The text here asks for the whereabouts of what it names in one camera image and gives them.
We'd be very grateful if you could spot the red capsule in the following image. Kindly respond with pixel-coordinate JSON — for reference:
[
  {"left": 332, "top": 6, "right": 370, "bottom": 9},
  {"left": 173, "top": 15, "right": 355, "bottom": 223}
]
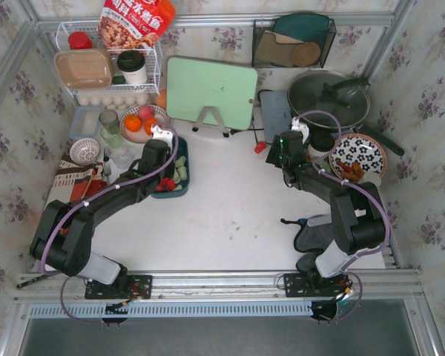
[{"left": 254, "top": 142, "right": 267, "bottom": 154}]

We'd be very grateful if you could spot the clear glass cup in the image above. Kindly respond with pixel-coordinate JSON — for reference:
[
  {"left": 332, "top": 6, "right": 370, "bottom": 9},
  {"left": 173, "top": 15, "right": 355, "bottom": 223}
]
[{"left": 107, "top": 145, "right": 134, "bottom": 170}]

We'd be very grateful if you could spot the teal storage basket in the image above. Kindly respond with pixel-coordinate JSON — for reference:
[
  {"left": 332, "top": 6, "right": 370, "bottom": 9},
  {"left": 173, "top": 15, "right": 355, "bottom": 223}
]
[{"left": 151, "top": 136, "right": 190, "bottom": 199}]

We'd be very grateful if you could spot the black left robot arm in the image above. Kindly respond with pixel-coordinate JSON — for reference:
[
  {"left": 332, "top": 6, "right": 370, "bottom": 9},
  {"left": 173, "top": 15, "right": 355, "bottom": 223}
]
[{"left": 30, "top": 137, "right": 179, "bottom": 294}]

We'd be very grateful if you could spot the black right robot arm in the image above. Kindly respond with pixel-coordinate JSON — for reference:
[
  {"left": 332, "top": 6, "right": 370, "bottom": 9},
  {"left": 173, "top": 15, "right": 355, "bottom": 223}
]
[{"left": 266, "top": 131, "right": 390, "bottom": 294}]

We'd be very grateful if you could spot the white strainer basket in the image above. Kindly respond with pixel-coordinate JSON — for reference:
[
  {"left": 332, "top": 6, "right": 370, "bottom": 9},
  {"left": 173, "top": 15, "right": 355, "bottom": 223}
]
[{"left": 70, "top": 138, "right": 100, "bottom": 165}]

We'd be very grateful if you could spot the white black-lid coffee cup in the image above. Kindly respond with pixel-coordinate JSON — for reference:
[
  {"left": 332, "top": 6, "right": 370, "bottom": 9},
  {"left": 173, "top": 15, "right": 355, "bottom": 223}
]
[{"left": 116, "top": 50, "right": 148, "bottom": 85}]

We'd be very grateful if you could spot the black-lid white jar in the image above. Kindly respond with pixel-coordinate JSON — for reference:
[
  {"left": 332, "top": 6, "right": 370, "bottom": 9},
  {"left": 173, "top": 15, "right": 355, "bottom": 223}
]
[{"left": 308, "top": 131, "right": 334, "bottom": 158}]

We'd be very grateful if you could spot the grey induction cooker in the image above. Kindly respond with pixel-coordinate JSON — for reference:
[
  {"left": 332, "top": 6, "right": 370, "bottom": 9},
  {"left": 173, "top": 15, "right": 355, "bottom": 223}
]
[{"left": 257, "top": 90, "right": 309, "bottom": 147}]

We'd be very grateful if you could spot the fruit bowl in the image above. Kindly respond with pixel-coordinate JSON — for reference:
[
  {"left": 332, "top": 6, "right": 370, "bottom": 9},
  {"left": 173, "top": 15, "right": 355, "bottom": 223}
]
[{"left": 119, "top": 105, "right": 170, "bottom": 144}]

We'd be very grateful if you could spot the metal fork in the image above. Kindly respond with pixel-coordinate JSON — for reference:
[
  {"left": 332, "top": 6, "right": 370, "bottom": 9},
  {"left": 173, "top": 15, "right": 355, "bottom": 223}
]
[{"left": 103, "top": 147, "right": 111, "bottom": 177}]

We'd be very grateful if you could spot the orange fruit right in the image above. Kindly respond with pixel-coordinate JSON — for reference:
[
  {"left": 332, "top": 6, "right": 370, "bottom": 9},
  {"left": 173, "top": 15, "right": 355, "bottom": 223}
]
[{"left": 143, "top": 118, "right": 158, "bottom": 136}]

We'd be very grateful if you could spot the orange fruit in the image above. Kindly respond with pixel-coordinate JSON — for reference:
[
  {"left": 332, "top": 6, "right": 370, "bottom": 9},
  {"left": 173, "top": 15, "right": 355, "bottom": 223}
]
[
  {"left": 143, "top": 118, "right": 158, "bottom": 136},
  {"left": 124, "top": 114, "right": 142, "bottom": 132}
]

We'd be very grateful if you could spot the green glass jar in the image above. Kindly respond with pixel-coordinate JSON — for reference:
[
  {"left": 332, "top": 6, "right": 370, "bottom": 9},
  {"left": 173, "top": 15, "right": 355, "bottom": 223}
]
[{"left": 99, "top": 110, "right": 124, "bottom": 148}]

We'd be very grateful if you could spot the orange fruit left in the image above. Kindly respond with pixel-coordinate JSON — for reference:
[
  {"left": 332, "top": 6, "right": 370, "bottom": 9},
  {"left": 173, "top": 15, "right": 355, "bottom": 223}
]
[{"left": 124, "top": 114, "right": 142, "bottom": 132}]

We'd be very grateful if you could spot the black frying pan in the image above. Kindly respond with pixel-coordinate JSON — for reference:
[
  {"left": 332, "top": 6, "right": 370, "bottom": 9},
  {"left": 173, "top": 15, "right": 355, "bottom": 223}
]
[{"left": 287, "top": 70, "right": 405, "bottom": 156}]

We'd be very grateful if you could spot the floral blue plate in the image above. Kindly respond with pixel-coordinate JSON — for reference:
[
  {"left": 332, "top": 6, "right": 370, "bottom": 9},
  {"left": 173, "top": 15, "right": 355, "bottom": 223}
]
[{"left": 329, "top": 133, "right": 387, "bottom": 178}]

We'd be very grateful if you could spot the red apple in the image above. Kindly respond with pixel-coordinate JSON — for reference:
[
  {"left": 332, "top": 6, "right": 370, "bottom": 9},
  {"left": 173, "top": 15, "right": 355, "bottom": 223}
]
[{"left": 138, "top": 105, "right": 154, "bottom": 122}]

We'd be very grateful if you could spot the patterned orange cloth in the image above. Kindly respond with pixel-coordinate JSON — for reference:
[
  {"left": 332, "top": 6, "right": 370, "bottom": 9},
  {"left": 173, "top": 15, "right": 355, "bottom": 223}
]
[{"left": 46, "top": 155, "right": 108, "bottom": 205}]

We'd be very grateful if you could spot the orange behind board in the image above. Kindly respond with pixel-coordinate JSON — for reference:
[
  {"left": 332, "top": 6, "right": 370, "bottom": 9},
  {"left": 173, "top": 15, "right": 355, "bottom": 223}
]
[{"left": 156, "top": 89, "right": 167, "bottom": 110}]

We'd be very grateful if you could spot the clear food container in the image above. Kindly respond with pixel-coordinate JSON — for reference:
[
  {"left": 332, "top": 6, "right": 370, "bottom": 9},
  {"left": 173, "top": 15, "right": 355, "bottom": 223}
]
[{"left": 69, "top": 105, "right": 102, "bottom": 141}]

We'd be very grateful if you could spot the egg carton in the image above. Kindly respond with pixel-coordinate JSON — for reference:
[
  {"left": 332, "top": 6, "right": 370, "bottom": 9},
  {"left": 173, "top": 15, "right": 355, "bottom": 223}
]
[{"left": 76, "top": 93, "right": 154, "bottom": 110}]

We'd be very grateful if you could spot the round cork coaster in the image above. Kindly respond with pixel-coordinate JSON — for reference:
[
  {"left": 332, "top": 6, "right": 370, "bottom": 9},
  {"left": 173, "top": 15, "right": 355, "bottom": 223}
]
[{"left": 290, "top": 42, "right": 321, "bottom": 67}]

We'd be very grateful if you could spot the black mesh organizer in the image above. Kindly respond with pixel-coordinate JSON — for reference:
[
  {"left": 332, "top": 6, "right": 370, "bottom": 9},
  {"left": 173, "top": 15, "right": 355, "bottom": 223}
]
[{"left": 251, "top": 17, "right": 337, "bottom": 68}]

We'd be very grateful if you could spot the green cutting board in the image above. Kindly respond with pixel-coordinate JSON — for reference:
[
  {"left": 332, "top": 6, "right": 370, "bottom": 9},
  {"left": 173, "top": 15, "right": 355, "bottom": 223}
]
[{"left": 166, "top": 56, "right": 258, "bottom": 131}]

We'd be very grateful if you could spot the teal plate in organizer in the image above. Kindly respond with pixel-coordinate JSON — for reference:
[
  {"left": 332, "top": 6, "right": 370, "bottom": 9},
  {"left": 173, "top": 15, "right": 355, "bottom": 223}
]
[{"left": 272, "top": 13, "right": 330, "bottom": 47}]

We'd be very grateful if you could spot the beige plastic tray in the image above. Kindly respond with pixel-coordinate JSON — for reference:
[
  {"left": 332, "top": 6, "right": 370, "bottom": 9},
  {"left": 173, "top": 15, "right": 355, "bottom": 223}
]
[{"left": 54, "top": 49, "right": 114, "bottom": 90}]

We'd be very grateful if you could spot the red lid jar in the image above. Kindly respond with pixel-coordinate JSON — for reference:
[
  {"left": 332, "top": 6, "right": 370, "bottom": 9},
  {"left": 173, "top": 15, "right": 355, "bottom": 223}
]
[{"left": 67, "top": 31, "right": 93, "bottom": 50}]

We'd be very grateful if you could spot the red snack bag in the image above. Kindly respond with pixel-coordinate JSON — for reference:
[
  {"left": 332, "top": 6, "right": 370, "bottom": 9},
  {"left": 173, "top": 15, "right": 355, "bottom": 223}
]
[{"left": 97, "top": 0, "right": 176, "bottom": 50}]

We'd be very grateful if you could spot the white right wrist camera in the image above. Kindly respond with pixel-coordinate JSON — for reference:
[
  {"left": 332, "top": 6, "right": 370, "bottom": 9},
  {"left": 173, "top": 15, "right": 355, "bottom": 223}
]
[{"left": 291, "top": 117, "right": 310, "bottom": 138}]

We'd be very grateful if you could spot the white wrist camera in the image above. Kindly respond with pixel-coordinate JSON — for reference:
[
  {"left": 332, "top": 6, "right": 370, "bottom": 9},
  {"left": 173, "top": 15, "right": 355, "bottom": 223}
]
[
  {"left": 291, "top": 117, "right": 310, "bottom": 138},
  {"left": 151, "top": 124, "right": 174, "bottom": 143}
]

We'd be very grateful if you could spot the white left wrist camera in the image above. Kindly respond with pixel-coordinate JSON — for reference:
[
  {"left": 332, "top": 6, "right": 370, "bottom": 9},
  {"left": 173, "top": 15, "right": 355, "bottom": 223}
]
[{"left": 151, "top": 124, "right": 174, "bottom": 143}]

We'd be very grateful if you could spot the white wire rack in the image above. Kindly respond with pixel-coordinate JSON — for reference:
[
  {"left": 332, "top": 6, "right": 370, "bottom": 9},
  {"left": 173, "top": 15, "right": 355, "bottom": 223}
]
[{"left": 55, "top": 20, "right": 162, "bottom": 95}]

